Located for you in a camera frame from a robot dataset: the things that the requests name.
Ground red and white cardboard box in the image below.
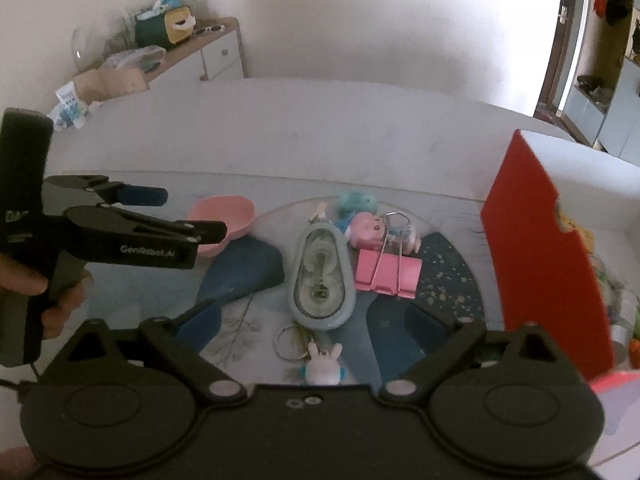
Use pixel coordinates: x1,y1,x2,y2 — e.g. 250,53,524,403
480,131,639,380

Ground clear plastic bag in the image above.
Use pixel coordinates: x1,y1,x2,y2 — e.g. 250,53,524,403
100,46,167,73

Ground white bunny keychain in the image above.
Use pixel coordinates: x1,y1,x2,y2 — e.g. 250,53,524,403
272,323,345,386

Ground green and yellow tissue box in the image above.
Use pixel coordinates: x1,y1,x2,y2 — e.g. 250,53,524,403
134,0,196,50

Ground light blue wall cabinet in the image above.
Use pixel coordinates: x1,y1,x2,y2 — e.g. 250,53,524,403
562,58,639,166

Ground pink binder clip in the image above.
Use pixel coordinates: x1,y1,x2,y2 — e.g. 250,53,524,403
355,249,422,299

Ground person's left hand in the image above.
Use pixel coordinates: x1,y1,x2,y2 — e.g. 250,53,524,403
0,252,94,340

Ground brown cardboard box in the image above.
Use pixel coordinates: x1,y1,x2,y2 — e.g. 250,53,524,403
72,68,149,104

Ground round patterned placemat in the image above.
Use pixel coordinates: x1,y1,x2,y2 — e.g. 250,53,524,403
176,200,485,387

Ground pink-haired doll figurine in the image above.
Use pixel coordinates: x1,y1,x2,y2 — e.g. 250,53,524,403
335,211,422,256

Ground white sunglasses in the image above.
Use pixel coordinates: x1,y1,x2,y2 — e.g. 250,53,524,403
193,24,227,37

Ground blue and white packet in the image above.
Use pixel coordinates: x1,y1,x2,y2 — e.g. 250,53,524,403
48,81,89,131

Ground light blue correction tape dispenser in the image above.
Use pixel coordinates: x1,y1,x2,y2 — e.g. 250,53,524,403
288,221,356,332

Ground teal plush toy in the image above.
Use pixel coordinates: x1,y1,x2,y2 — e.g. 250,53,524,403
336,191,378,219

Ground pink heart-shaped dish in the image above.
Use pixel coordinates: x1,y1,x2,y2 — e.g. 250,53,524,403
188,195,255,258

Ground white and wood side cabinet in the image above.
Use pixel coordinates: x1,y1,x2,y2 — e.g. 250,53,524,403
144,18,245,90

